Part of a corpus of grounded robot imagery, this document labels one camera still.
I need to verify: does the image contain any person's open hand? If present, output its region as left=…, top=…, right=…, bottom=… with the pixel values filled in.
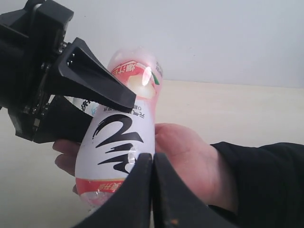
left=52, top=123, right=239, bottom=212

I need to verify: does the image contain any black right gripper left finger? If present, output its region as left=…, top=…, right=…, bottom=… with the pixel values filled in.
left=75, top=153, right=152, bottom=228

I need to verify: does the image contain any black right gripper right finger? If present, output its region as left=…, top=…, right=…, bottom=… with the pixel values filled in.
left=153, top=153, right=235, bottom=228

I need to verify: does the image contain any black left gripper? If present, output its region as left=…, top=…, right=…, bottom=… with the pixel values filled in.
left=0, top=0, right=136, bottom=143

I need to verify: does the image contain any lime label drink bottle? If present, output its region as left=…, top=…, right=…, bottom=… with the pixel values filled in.
left=64, top=96, right=99, bottom=116

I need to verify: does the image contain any dark sleeve forearm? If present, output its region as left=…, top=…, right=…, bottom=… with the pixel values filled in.
left=212, top=142, right=304, bottom=228

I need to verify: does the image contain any pink peach drink bottle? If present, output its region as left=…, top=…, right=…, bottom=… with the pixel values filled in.
left=75, top=47, right=163, bottom=208

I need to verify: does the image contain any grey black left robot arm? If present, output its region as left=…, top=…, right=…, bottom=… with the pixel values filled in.
left=0, top=0, right=136, bottom=143

